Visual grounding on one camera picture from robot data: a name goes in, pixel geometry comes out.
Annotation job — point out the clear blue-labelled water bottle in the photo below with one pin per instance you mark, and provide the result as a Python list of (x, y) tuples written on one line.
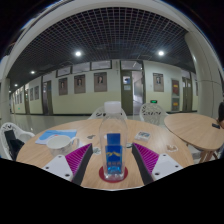
[(113, 146)]

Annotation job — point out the blue and white booklet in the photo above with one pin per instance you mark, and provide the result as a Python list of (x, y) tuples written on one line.
[(55, 135)]

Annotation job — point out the flat round red coaster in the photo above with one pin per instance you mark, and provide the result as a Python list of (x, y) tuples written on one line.
[(101, 174)]

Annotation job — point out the small printed card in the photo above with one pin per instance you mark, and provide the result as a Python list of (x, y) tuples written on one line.
[(142, 135)]

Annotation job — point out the round ceiling lights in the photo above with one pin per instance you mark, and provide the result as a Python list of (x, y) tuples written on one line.
[(78, 53)]

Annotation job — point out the black phone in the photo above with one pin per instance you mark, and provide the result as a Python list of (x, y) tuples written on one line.
[(216, 126)]

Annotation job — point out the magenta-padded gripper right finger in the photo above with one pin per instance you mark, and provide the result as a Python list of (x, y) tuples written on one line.
[(148, 159)]

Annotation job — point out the black bag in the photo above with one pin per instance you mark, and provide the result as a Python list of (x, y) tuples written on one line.
[(14, 146)]

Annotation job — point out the green exit sign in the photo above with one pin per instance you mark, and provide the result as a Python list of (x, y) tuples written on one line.
[(153, 101)]

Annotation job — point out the open green-framed door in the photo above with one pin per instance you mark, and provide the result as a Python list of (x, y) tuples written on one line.
[(126, 96)]

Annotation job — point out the white lattice-back chair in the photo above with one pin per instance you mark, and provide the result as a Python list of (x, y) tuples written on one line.
[(152, 113), (95, 114)]

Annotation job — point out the framed wall portraits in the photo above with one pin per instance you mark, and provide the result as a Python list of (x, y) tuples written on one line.
[(100, 81)]

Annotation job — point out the red wall poster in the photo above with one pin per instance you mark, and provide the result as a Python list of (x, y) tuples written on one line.
[(175, 87)]

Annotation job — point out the white ceramic mug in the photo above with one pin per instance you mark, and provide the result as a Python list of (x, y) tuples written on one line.
[(60, 144)]

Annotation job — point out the white plastic armchair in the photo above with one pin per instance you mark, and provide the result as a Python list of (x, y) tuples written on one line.
[(23, 135)]

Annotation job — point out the clear plastic wrapper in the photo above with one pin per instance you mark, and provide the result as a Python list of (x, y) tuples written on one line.
[(172, 148)]

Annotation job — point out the round wooden table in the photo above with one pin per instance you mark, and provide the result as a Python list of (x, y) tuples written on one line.
[(195, 130)]

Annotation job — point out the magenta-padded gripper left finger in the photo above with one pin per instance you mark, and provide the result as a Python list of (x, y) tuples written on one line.
[(78, 159)]

